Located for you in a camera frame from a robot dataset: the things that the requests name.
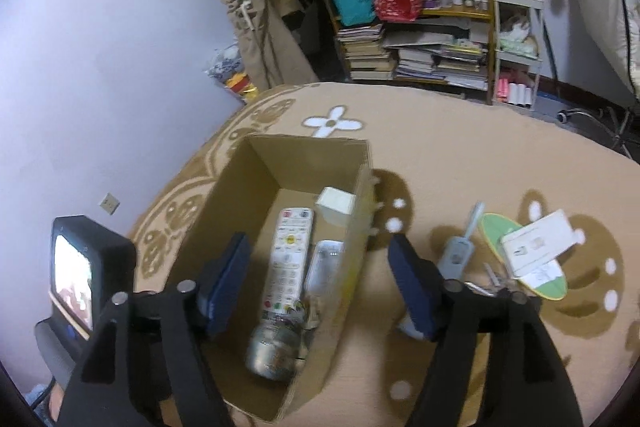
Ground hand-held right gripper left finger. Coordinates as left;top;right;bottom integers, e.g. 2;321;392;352
55;232;253;427

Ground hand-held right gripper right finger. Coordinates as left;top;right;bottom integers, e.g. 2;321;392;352
387;234;586;427

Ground white remote control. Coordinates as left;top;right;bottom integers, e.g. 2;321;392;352
260;207;315;315

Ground silver rectangular case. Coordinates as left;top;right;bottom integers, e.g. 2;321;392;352
304;239;346;295

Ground cardboard box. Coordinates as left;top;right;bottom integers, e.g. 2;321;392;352
170;134;375;424

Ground white power adapter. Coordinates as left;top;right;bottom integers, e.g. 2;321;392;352
316;187;357;228

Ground pale blue plastic tool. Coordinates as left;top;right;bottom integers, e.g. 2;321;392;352
437;202;486;280

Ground metal keys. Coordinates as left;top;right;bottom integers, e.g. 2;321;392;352
465;262;511;295

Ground green round plate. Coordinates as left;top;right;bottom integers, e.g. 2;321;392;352
479;213;568;300

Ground white paper slip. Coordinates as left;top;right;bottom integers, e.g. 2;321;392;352
520;259;563;290

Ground small white carton box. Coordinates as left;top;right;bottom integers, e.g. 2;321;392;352
501;209;576;278

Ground beige patterned rug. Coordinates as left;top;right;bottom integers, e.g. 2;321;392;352
127;82;640;427

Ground plastic bag of toys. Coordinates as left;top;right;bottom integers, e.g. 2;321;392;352
205;47;261;102

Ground pile of magazines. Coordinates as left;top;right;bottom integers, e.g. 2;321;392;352
392;39;490;90

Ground beige coat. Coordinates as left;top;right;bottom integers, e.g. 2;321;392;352
235;0;321;90

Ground stack of old books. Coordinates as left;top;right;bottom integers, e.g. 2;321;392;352
336;23;396;82

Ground black metal stand legs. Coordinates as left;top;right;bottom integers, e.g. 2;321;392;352
557;107;636;158

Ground white utility cart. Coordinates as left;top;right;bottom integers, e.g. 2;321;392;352
490;0;545;110

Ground wooden bookshelf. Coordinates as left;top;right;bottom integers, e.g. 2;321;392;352
310;0;501;105

